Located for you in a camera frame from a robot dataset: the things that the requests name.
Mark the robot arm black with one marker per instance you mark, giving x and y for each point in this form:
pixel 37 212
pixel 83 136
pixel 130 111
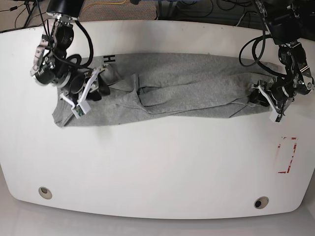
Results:
pixel 283 21
pixel 51 63

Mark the table grommet hole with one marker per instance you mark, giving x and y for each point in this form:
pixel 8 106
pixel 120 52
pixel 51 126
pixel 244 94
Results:
pixel 45 193
pixel 261 202

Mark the red tape marking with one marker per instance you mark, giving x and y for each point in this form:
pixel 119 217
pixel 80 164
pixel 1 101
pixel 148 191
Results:
pixel 285 154

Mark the right table grommet hole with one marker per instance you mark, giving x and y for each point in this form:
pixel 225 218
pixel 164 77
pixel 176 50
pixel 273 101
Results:
pixel 261 202

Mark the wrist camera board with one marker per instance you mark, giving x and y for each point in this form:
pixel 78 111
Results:
pixel 80 109
pixel 275 117

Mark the grey t-shirt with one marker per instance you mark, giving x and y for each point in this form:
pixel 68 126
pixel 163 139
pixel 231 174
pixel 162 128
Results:
pixel 154 85

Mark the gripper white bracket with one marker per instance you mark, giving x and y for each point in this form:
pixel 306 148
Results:
pixel 278 94
pixel 85 86

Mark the left table grommet hole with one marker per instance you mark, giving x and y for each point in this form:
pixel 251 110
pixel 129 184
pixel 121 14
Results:
pixel 45 193

